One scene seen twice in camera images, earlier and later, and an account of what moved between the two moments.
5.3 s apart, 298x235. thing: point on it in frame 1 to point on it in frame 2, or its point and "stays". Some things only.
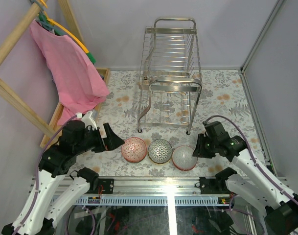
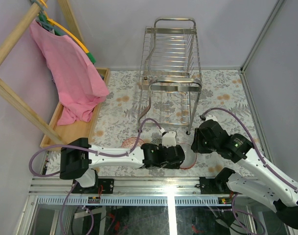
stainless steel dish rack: (171, 79) stays
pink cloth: (80, 85) stays
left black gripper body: (100, 141) to (179, 155)
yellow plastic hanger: (63, 29) stays
